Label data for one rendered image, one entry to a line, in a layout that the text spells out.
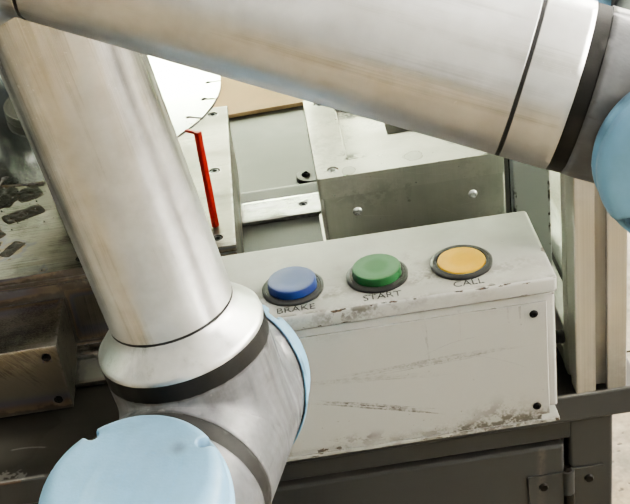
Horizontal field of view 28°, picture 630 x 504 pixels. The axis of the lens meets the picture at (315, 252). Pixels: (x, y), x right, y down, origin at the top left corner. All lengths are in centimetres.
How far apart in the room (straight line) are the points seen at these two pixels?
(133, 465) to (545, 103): 36
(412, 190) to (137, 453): 52
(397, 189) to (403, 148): 5
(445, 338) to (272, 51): 54
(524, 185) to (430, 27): 62
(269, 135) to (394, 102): 109
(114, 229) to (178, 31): 25
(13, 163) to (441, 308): 44
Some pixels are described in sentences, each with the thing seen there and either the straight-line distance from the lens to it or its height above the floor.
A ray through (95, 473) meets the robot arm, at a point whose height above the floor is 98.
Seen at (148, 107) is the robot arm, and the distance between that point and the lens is 75.
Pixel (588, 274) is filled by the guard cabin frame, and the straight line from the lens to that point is 106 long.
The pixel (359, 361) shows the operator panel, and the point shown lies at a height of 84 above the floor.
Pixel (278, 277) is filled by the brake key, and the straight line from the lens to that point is 103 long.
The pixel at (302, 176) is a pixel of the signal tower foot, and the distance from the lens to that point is 150.
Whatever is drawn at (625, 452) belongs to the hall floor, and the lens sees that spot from 221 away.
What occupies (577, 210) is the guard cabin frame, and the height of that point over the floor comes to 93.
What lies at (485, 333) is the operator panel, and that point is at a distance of 103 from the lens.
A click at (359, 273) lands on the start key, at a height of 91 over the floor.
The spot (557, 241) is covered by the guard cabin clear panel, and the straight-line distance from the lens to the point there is 121.
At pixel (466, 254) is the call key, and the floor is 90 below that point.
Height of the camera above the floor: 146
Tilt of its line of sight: 32 degrees down
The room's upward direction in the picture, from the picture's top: 8 degrees counter-clockwise
